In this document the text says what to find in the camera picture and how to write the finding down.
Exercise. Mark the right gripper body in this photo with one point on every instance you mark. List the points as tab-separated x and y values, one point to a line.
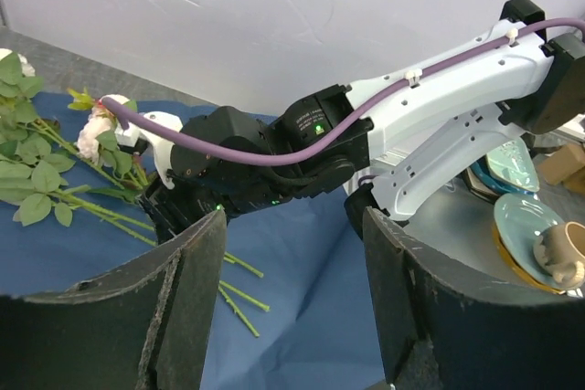
174	202

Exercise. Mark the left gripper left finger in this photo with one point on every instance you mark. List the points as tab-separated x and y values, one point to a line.
143	325

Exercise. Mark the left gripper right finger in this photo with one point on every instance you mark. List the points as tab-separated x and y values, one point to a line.
485	333

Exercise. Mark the pink flower stem one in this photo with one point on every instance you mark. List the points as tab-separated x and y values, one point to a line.
34	155

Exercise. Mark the blue wrapping paper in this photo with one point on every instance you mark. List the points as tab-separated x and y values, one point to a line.
300	316

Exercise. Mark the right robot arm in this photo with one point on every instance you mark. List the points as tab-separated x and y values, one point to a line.
509	81

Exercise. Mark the beige ceramic mug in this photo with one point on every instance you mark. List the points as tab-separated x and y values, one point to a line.
559	250

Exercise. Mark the stacked blue plates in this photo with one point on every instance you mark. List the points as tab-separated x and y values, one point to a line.
507	178

